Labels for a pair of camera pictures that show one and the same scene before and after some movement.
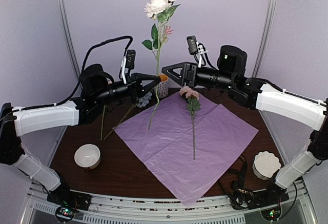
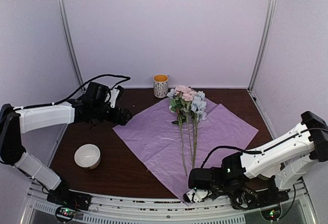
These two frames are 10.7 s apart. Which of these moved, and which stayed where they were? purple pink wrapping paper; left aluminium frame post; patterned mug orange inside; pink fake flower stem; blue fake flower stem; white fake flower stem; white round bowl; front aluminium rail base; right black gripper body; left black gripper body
Moved: blue fake flower stem; left black gripper body; white fake flower stem; pink fake flower stem; right black gripper body
Stayed: purple pink wrapping paper; white round bowl; front aluminium rail base; left aluminium frame post; patterned mug orange inside
